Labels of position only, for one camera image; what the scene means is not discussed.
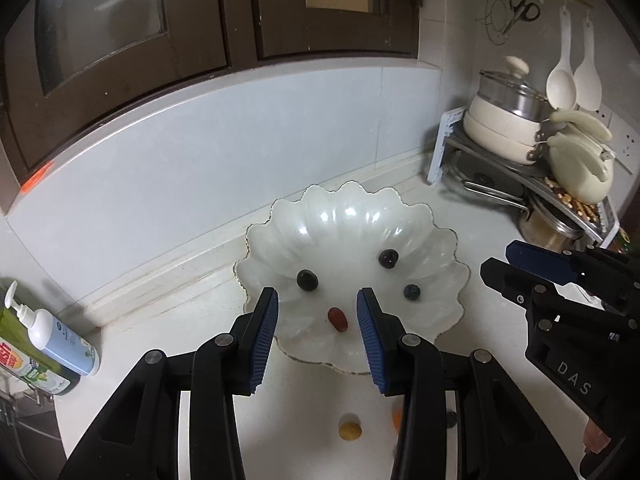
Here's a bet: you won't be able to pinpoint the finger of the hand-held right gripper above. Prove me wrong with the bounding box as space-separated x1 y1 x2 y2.
505 240 640 307
480 257 626 335

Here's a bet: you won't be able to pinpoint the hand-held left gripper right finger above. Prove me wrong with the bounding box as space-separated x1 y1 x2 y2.
356 287 581 480

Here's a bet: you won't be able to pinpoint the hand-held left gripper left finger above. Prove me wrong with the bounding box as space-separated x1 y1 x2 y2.
59 286 280 480

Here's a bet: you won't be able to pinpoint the red grape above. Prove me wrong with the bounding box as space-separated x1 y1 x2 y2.
327 306 349 334

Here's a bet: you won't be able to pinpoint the white scalloped bowl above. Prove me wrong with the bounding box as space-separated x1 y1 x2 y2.
234 181 471 375

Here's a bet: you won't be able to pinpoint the person's right hand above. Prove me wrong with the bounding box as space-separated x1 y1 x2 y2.
582 417 613 456

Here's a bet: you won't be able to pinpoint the steel pot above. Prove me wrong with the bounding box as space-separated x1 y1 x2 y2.
517 195 586 251

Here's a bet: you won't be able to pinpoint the patterned shelf mat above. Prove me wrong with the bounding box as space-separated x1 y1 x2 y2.
542 175 608 226

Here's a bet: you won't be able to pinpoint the steel pan lid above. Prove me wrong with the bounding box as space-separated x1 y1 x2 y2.
452 152 531 211

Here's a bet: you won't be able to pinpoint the cream kettle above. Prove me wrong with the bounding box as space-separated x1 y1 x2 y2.
545 109 617 205

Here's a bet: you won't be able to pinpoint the cream pot with lid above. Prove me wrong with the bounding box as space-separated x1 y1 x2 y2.
462 55 551 167

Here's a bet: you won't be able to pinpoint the white corner shelf rack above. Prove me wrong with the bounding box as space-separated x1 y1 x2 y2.
427 107 623 256

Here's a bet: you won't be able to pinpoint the white rice spoon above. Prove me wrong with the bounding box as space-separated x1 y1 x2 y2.
545 5 577 110
573 16 603 112

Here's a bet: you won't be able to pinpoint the white pump bottle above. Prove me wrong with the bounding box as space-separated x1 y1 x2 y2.
4 280 101 377

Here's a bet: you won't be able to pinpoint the green dish soap bottle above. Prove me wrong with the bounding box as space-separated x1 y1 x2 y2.
0 305 81 397

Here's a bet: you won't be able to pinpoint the black scissors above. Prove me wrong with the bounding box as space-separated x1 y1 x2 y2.
500 0 541 36

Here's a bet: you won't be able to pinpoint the orange sticker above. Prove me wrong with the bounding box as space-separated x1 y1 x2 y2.
20 162 53 193

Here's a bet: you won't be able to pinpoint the brown wooden window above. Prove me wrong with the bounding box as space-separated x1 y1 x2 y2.
0 0 421 216

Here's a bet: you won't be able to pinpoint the white wall socket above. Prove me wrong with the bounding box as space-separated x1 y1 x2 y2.
617 115 640 176
597 102 626 133

